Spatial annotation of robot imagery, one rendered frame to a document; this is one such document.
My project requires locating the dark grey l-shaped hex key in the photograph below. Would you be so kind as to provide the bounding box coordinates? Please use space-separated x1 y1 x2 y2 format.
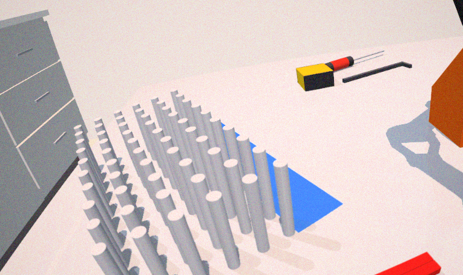
342 62 412 83

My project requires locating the red flat bar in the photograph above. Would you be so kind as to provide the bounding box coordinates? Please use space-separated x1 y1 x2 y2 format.
376 252 441 275

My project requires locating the blue flat strip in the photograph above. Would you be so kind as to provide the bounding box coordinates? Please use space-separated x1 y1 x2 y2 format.
266 153 343 233

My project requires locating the red-handled screwdriver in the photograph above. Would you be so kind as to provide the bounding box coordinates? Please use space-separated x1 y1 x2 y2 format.
325 49 384 71

